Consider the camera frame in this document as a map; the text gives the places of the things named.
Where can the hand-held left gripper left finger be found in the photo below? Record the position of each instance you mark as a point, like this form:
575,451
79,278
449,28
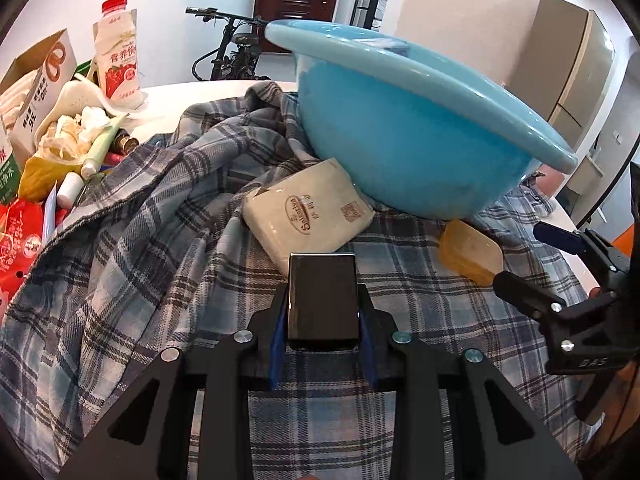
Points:
276,360

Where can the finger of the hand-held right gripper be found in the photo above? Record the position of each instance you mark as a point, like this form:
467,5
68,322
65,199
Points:
530,295
557,237

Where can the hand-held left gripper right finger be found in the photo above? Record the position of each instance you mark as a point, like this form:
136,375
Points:
369,360

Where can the black glossy box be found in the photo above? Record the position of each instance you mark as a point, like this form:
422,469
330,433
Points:
322,300

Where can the blue plastic basin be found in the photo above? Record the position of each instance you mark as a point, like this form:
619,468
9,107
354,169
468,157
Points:
400,135

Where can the pink cup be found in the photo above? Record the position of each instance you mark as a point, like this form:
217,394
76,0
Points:
552,182

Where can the beige cabinet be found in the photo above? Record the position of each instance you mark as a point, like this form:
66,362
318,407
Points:
587,175

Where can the amber translucent soap box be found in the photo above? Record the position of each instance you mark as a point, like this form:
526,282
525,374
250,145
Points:
470,250

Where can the plaid shirt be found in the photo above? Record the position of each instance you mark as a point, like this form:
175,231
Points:
175,260

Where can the beige tissue packet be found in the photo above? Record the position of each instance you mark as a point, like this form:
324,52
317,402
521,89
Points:
310,210

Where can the beige refrigerator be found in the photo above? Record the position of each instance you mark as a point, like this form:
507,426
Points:
565,70

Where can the dark brown cosmetic bottle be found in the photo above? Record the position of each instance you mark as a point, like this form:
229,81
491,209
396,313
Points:
126,141

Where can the small white bottle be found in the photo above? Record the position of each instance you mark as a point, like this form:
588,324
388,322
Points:
70,189

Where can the pale green cream tube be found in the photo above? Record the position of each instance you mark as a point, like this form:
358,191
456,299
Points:
102,145

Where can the red snack bag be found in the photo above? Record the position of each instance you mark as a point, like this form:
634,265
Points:
22,250

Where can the yellow bag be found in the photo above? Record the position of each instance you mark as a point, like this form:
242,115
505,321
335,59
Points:
45,180

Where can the black bicycle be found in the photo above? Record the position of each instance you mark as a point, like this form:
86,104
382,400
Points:
235,50

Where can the green label bottle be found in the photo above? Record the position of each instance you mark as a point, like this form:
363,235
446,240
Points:
7,175

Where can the red cap milk bottle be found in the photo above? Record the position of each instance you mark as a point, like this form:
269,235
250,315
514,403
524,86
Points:
117,60

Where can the green and yellow packet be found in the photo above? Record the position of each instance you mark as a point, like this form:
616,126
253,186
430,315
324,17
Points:
86,70

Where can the open cardboard box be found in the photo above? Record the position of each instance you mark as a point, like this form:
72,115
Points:
50,60

